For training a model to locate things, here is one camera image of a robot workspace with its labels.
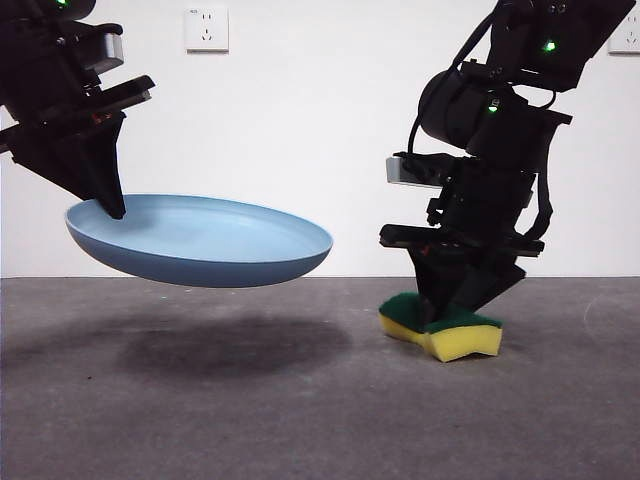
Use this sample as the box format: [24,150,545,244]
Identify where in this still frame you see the yellow sponge with green pad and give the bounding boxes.
[378,293,503,364]

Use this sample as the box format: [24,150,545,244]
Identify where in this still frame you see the blue round plate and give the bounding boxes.
[64,193,334,289]

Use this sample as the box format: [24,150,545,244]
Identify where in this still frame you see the thick black wrist cable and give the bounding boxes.
[527,169,555,244]

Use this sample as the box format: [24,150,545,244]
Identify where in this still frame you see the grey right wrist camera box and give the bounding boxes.
[385,155,441,187]

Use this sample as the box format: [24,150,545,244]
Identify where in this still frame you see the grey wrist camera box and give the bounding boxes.
[385,155,441,187]
[91,27,125,72]

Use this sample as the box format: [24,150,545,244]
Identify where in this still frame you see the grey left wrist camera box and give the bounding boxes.
[91,27,125,72]

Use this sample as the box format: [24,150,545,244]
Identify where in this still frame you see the white wall socket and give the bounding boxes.
[607,22,640,55]
[185,6,230,54]

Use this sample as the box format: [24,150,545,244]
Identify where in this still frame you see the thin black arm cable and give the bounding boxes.
[407,0,501,161]

